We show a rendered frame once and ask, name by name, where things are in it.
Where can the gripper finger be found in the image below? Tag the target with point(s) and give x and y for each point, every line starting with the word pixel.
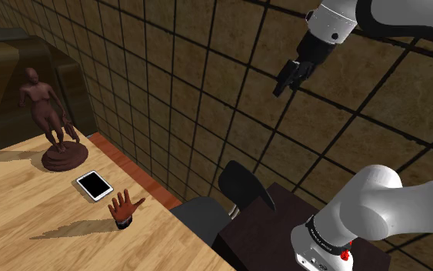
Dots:
pixel 303 73
pixel 285 77

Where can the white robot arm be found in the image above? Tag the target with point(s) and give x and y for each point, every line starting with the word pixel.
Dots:
pixel 377 210

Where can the black chair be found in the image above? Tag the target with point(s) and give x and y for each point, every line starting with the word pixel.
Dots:
pixel 238 184

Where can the dark robot stand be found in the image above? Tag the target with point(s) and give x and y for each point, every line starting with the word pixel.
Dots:
pixel 265 236

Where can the brown hand figure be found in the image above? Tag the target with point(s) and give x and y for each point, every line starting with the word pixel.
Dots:
pixel 122 208

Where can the white tablet with black screen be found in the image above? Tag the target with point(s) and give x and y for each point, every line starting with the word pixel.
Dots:
pixel 95 185

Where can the brown human figure statue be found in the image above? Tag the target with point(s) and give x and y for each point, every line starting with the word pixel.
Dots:
pixel 64 154

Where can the light wooden table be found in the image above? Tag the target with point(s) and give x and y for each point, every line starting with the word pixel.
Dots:
pixel 32 210

